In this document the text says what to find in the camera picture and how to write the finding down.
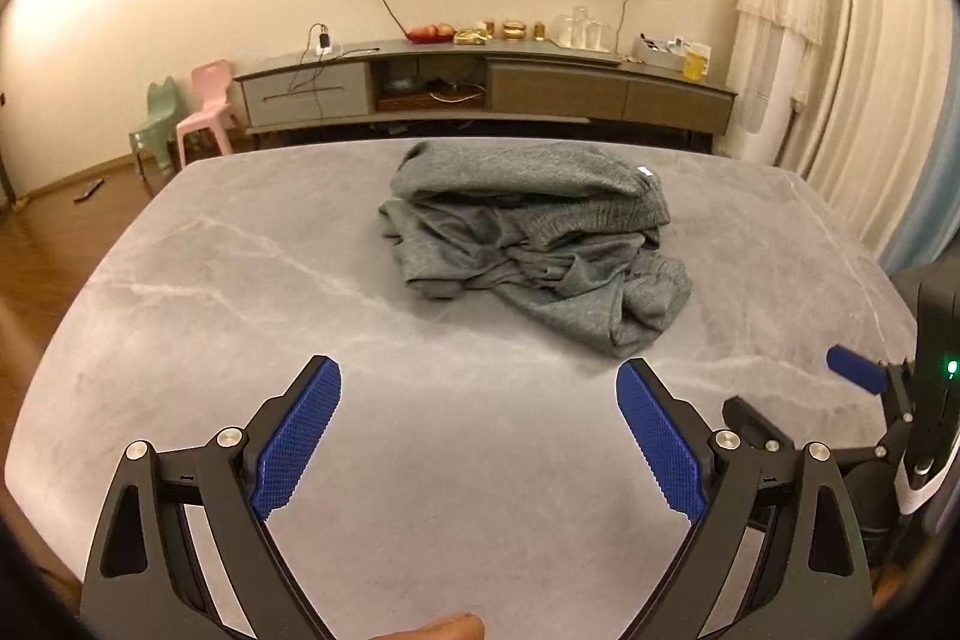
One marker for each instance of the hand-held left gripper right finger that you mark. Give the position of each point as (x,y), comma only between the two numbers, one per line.
(664,437)

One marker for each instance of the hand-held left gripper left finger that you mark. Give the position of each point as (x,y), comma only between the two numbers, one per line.
(296,437)

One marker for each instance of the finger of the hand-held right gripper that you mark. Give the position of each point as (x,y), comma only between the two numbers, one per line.
(855,370)
(754,421)

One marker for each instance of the grey knit garment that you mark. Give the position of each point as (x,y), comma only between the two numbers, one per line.
(525,235)

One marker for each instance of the person's left hand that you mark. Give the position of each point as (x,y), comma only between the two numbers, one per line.
(450,629)

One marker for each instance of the blue curtain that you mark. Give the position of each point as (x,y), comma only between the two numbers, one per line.
(937,212)

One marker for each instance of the cream curtain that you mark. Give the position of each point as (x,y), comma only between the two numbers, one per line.
(877,85)

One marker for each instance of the dark remote control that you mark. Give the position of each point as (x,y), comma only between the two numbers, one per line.
(88,191)

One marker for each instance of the yellow cup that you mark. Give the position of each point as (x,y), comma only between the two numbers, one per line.
(695,63)

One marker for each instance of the green plastic chair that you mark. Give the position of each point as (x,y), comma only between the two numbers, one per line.
(161,108)

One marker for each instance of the pink plastic chair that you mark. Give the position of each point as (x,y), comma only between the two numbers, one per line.
(210,85)

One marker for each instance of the grey television cabinet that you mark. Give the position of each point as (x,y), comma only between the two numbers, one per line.
(555,85)

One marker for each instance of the white storage box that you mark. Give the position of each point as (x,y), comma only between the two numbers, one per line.
(656,51)

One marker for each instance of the set of clear glasses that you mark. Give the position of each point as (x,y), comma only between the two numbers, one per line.
(581,31)

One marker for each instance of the red fruit plate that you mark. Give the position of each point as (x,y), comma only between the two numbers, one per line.
(429,34)

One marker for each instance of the gold round ornament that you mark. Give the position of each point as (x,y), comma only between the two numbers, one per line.
(514,31)

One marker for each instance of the gold ingot ornament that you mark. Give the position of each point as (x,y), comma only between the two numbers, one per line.
(470,39)

